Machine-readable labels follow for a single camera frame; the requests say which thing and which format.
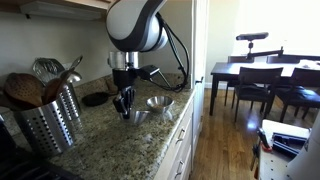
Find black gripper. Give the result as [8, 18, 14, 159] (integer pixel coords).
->
[111, 68, 138, 120]

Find small steel bowl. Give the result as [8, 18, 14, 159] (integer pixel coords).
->
[118, 109, 151, 126]

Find wide steel bowl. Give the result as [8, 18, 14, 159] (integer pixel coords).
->
[145, 95, 175, 114]

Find stack of wooden trivets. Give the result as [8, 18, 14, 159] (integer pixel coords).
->
[105, 77, 118, 95]

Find small perforated steel utensil holder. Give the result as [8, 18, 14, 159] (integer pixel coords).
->
[59, 80, 82, 122]

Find metal ladle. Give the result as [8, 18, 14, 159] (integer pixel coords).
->
[65, 55, 84, 84]

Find dark wooden spoon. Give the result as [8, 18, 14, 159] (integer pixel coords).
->
[42, 67, 73, 105]

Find wooden lower cabinet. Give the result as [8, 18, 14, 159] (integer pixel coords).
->
[153, 94, 196, 180]

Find wooden cabinet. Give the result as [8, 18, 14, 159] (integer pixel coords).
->
[153, 94, 196, 180]
[0, 0, 116, 22]

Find large perforated steel utensil holder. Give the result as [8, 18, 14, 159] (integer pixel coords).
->
[14, 97, 77, 158]

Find white pantry door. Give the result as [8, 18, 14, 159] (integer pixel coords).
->
[191, 0, 210, 152]

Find wooden slotted spoon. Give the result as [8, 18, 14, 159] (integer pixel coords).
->
[3, 72, 45, 108]

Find wooden upper cabinet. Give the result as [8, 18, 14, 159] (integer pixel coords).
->
[0, 0, 116, 22]

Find under-cabinet light bar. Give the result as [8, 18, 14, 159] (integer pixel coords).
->
[19, 0, 103, 22]

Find dark wooden dining table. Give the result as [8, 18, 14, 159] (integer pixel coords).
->
[209, 59, 320, 117]

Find dark wooden dining chair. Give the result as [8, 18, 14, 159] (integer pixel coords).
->
[223, 55, 250, 107]
[233, 66, 285, 123]
[274, 67, 320, 123]
[266, 54, 302, 65]

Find black bar clamp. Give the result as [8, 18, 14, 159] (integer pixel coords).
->
[250, 143, 262, 180]

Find perforated workbench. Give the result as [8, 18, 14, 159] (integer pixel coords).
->
[257, 118, 312, 180]

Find black tool case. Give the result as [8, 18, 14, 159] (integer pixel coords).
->
[271, 131, 310, 158]

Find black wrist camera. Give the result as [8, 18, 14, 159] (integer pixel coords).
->
[137, 64, 161, 81]

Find metal drawer handle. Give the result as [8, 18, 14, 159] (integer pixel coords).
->
[175, 127, 186, 145]
[174, 160, 186, 180]

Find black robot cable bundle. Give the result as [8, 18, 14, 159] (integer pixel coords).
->
[148, 12, 191, 94]

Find black stereo camera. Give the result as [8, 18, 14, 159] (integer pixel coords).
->
[235, 31, 270, 42]

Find red handled clamp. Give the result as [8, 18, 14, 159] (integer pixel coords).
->
[255, 127, 273, 153]

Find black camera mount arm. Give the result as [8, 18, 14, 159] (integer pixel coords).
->
[244, 40, 285, 63]

